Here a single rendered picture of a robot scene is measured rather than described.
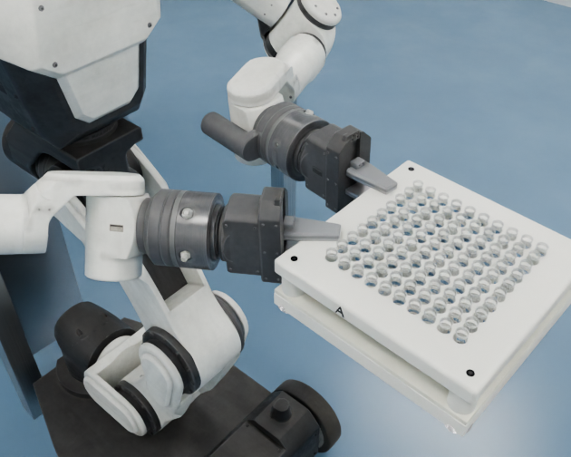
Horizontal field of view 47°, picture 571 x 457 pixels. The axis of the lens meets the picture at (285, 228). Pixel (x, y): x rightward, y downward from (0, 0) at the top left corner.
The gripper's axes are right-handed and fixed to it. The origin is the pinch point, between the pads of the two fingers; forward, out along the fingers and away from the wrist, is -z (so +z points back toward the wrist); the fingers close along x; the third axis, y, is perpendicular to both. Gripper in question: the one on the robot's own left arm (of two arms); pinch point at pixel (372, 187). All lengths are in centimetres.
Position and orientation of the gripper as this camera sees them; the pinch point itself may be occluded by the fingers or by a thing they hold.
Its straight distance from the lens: 81.5
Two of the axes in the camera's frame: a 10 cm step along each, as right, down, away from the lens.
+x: 0.3, 7.7, 6.4
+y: -7.5, 4.4, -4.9
